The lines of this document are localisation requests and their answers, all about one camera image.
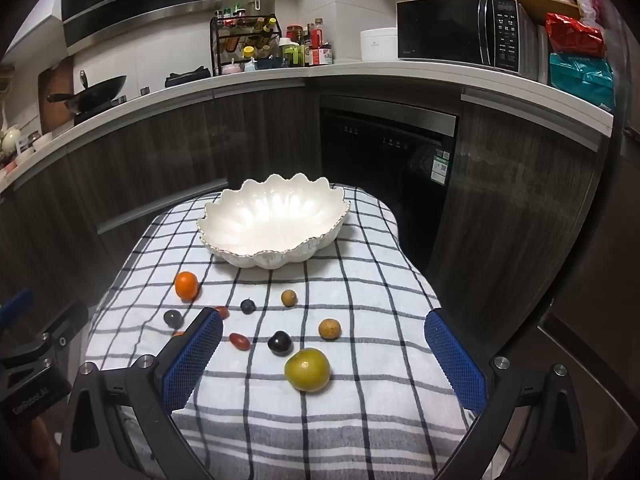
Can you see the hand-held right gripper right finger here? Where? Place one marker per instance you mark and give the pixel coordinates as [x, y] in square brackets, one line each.
[455, 360]

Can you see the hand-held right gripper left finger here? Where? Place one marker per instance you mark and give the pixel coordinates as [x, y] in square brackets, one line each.
[192, 360]

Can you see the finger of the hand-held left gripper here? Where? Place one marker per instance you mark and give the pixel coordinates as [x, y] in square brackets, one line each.
[65, 327]
[17, 307]

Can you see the dark grape front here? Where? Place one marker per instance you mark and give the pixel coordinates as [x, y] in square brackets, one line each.
[172, 317]

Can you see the red cherry tomato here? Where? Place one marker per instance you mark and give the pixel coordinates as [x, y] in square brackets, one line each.
[239, 341]
[223, 312]

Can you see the dark purple grape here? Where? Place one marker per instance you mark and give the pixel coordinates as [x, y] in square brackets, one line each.
[279, 342]

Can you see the brown longan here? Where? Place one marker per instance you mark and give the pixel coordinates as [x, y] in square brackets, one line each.
[288, 297]
[329, 329]

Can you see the yellow-green citrus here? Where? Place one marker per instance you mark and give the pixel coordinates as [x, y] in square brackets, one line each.
[307, 370]

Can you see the white scalloped bowl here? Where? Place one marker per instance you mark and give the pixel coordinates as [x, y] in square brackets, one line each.
[270, 220]

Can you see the white checked cloth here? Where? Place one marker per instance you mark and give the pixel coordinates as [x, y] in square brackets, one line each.
[350, 410]

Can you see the white teapot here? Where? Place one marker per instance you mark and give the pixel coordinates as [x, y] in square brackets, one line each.
[11, 140]

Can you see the black built-in dishwasher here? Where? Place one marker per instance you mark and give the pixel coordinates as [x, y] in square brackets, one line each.
[370, 160]

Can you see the wooden cutting board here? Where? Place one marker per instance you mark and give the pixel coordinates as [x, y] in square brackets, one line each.
[57, 82]

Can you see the black wok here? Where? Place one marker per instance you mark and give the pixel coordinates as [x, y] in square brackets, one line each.
[100, 91]

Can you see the black stove burner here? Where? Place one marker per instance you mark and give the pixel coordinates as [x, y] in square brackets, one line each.
[187, 77]

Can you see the white kitchen countertop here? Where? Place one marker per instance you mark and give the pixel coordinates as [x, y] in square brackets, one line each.
[350, 72]

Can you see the teal plastic bag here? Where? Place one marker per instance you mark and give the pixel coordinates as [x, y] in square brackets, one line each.
[580, 80]

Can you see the yellow cap bottle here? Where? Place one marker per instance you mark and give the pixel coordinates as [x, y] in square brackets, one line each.
[248, 52]

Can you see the green and white container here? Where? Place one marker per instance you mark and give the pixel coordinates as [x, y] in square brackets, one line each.
[290, 53]

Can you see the white rice cooker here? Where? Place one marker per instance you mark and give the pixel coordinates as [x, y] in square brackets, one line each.
[378, 46]

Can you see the black steel range hood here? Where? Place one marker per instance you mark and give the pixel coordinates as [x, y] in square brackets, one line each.
[140, 5]

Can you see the black microwave oven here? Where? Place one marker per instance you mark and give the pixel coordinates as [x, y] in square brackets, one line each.
[440, 30]

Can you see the red label bottle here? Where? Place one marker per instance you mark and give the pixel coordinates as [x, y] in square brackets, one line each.
[317, 45]

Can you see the red lid jar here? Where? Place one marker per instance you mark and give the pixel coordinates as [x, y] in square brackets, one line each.
[293, 31]

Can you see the red plastic bag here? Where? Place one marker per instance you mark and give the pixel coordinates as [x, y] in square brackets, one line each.
[572, 32]

